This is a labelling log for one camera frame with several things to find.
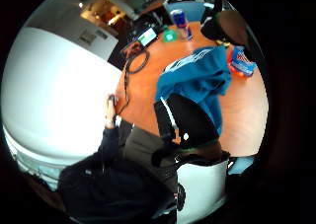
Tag blue cloth garment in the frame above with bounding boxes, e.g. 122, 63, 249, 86
154, 45, 232, 137

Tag blue silver drink can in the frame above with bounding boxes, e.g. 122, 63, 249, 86
182, 25, 195, 41
170, 8, 189, 30

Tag orange blue snack packet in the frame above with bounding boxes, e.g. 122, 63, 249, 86
226, 45, 258, 79

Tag blue chair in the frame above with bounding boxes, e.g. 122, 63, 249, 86
227, 156, 255, 176
162, 0, 206, 23

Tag device with lit screen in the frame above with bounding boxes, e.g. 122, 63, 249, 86
136, 26, 160, 48

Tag the person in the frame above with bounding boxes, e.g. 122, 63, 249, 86
58, 118, 181, 224

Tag black cable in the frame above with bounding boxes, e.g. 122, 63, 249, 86
113, 45, 151, 117

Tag grey wall sign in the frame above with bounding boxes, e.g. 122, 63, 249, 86
78, 29, 99, 46

